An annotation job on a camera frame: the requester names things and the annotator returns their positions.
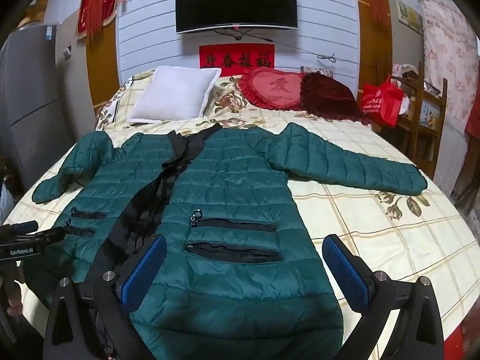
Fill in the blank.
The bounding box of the grey refrigerator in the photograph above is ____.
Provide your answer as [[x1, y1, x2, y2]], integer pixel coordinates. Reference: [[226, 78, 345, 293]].
[[0, 22, 72, 199]]

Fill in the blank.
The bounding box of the black wall television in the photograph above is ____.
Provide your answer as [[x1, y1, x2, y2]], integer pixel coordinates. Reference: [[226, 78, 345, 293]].
[[175, 0, 299, 35]]

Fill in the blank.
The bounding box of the pink floral cloth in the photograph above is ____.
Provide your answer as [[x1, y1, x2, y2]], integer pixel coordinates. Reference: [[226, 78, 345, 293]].
[[417, 0, 479, 136]]

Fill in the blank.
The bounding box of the dark red velvet cushion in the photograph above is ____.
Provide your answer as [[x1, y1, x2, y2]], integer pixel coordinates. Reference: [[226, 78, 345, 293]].
[[299, 72, 372, 125]]

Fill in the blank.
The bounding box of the white square pillow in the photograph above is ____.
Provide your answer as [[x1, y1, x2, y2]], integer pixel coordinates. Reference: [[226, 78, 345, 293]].
[[125, 66, 223, 124]]

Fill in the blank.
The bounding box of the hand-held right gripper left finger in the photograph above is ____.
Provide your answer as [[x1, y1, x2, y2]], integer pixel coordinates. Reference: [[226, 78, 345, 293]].
[[43, 234, 167, 360]]

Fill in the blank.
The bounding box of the red heart-shaped pillow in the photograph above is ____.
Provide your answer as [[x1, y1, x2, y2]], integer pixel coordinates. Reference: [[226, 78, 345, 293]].
[[240, 67, 309, 111]]

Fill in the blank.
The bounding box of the green puffer jacket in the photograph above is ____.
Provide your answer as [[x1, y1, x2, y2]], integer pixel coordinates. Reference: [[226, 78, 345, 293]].
[[32, 122, 429, 360]]

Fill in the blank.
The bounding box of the red gift bag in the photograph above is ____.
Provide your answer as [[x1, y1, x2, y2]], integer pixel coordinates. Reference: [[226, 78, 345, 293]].
[[359, 75, 404, 128]]

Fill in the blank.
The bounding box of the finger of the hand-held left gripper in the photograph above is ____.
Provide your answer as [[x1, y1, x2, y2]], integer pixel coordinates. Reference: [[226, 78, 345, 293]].
[[0, 220, 39, 235], [37, 229, 66, 251]]

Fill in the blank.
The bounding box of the red tasselled wall pennant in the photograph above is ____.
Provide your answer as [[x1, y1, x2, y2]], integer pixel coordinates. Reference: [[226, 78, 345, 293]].
[[76, 0, 122, 40]]

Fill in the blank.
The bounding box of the black cable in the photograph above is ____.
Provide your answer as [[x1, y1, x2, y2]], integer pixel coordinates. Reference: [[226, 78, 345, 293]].
[[214, 26, 394, 64]]

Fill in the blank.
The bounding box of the person's left hand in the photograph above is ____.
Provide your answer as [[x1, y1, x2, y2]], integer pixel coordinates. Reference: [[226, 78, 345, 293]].
[[0, 270, 26, 320]]

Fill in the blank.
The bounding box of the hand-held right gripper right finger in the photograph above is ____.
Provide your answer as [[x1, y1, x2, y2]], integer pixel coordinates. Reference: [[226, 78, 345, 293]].
[[322, 234, 445, 360]]

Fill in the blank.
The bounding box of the wooden side shelf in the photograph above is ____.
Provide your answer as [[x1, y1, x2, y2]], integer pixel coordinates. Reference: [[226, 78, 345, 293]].
[[392, 61, 449, 181]]

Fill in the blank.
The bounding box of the red paper banner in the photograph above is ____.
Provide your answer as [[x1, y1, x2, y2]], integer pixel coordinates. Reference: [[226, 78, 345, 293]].
[[199, 43, 276, 70]]

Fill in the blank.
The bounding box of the framed wall picture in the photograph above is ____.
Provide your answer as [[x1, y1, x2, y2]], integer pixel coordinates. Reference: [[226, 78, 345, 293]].
[[395, 0, 424, 32]]

